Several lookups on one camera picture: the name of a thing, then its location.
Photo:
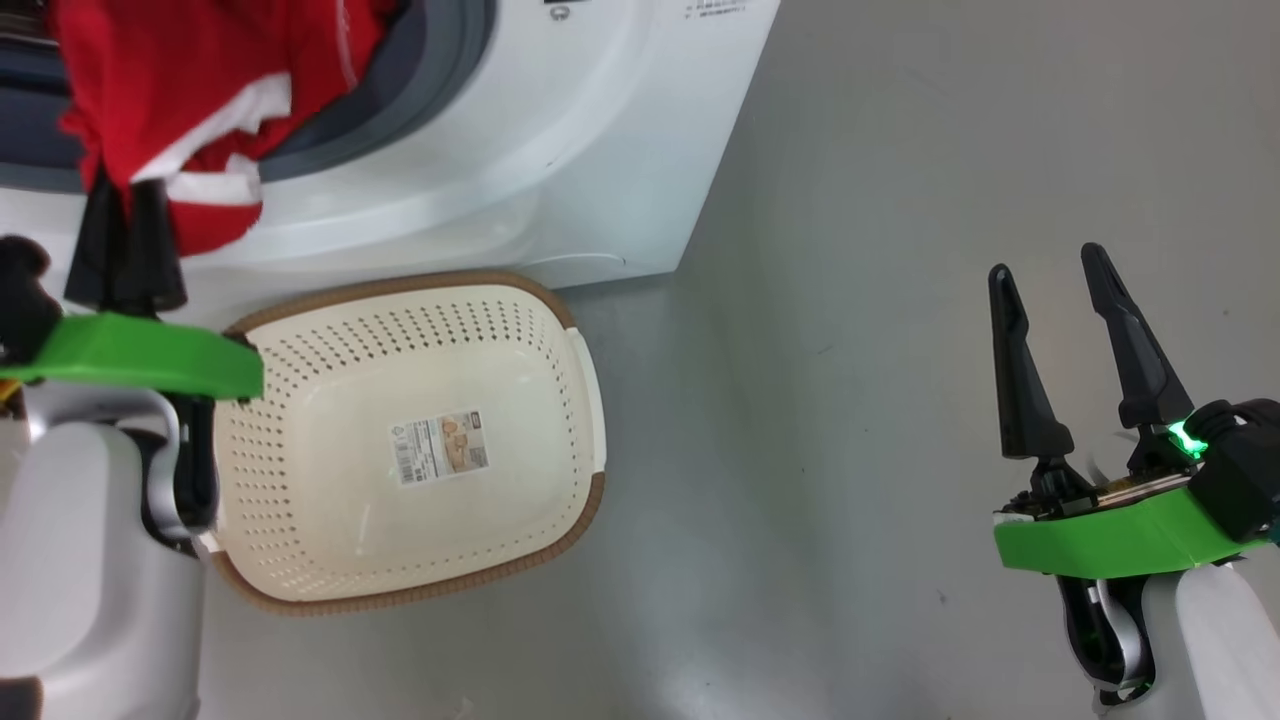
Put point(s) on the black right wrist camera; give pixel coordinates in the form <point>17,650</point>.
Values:
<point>1240,460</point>

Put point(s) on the cream perforated laundry basket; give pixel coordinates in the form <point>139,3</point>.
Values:
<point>330,520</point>

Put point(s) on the white front-load washing machine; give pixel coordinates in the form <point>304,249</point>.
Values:
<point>560,150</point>

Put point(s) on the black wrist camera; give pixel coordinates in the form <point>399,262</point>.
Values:
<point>1240,460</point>
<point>25,295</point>

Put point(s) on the red and white garment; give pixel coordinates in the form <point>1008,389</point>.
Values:
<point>180,80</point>

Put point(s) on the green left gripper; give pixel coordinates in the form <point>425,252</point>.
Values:
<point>140,355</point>

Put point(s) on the round drain filter cover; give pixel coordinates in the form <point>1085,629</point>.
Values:
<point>585,260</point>

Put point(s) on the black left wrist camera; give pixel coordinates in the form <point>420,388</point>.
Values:
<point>25,295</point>

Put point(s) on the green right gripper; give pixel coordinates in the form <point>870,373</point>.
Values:
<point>1110,540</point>

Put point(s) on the paper product label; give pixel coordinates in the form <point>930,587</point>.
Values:
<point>440,448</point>

